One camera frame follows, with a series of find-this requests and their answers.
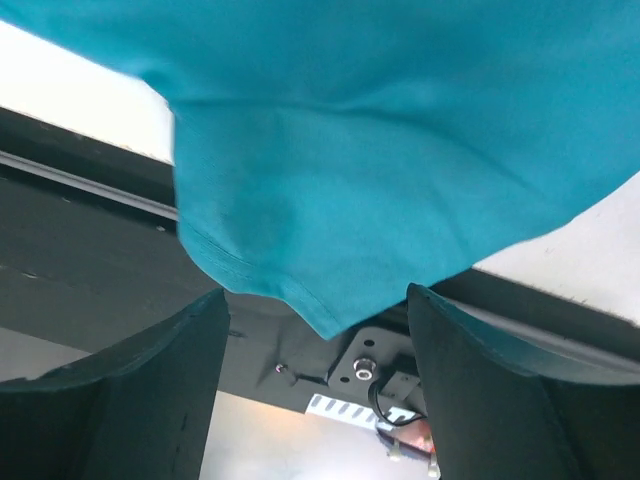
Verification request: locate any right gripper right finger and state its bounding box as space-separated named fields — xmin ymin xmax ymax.
xmin=407 ymin=284 xmax=639 ymax=479

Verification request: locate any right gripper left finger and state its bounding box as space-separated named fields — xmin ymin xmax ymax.
xmin=1 ymin=290 xmax=230 ymax=479

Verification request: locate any teal t shirt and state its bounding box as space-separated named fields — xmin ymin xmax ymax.
xmin=1 ymin=1 xmax=639 ymax=339

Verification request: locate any right white cable duct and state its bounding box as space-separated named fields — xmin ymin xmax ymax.
xmin=305 ymin=394 xmax=417 ymax=430

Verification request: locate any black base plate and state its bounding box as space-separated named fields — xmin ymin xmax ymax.
xmin=1 ymin=110 xmax=639 ymax=411

